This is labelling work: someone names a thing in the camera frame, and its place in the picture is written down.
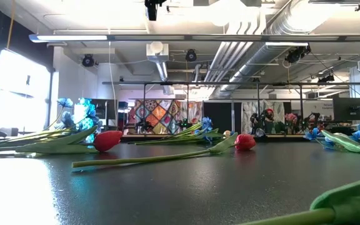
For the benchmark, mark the blue artificial flower spray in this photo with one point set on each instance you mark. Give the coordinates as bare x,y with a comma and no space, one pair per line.
183,136
42,134
359,135

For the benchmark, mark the white artificial tulip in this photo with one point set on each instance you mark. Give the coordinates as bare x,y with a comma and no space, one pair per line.
342,140
227,133

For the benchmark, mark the red artificial tulip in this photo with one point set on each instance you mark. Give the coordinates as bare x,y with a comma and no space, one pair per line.
245,142
106,140

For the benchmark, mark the colourful patchwork tapestry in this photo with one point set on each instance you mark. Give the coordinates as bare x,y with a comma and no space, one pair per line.
159,117

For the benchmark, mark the black divider panel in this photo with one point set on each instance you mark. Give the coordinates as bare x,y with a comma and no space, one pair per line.
220,117

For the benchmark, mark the black ceiling spotlight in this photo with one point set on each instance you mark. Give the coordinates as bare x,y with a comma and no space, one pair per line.
87,60
191,55
297,53

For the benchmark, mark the white ceiling vent unit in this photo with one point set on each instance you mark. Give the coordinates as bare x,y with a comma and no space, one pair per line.
157,50

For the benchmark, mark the black computer monitor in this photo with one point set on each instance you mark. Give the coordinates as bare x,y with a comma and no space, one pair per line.
108,109
350,109

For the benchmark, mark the person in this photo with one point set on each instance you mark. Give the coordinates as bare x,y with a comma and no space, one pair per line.
270,116

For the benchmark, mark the white floral cloth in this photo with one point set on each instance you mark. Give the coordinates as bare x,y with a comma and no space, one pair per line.
278,107

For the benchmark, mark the pink flower bunch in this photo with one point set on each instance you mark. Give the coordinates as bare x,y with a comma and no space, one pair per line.
291,118

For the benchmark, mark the bright window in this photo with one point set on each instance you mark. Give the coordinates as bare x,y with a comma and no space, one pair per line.
20,93

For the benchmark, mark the green leaf foreground stem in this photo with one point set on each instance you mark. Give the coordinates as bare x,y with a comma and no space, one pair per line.
355,200

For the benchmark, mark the black metal rack frame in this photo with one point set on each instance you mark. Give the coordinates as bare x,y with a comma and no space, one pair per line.
198,83

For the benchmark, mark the horizontal frame bar with light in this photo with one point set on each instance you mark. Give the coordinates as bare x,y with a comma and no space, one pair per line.
198,37

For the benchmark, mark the black overhead camera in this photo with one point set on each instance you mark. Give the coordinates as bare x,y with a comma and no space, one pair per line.
152,9

